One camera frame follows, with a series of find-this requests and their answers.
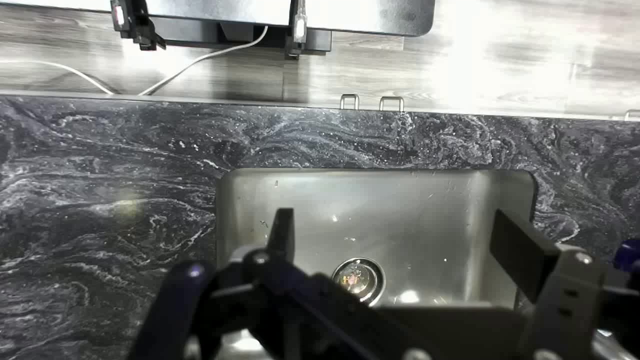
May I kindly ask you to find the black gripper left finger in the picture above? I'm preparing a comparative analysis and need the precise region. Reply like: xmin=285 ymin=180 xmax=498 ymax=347
xmin=128 ymin=206 xmax=429 ymax=360

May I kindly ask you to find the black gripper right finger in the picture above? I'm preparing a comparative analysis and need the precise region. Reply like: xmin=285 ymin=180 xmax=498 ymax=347
xmin=488 ymin=209 xmax=640 ymax=360

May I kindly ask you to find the round metal sink drain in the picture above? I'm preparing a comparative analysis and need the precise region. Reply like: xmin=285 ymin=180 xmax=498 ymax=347
xmin=332 ymin=257 xmax=388 ymax=308

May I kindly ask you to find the stainless steel sink basin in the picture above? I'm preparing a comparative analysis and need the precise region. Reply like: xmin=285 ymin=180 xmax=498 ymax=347
xmin=214 ymin=166 xmax=541 ymax=316

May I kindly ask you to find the silver drawer handle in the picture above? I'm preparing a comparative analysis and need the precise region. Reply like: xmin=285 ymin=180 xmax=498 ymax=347
xmin=376 ymin=95 xmax=407 ymax=113
xmin=336 ymin=93 xmax=362 ymax=113

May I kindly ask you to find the white power cable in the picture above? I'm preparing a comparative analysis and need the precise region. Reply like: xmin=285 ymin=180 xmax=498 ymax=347
xmin=136 ymin=24 xmax=273 ymax=101

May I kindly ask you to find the thin white cable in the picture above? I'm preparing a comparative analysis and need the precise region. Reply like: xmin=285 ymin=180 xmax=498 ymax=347
xmin=0 ymin=59 xmax=117 ymax=99

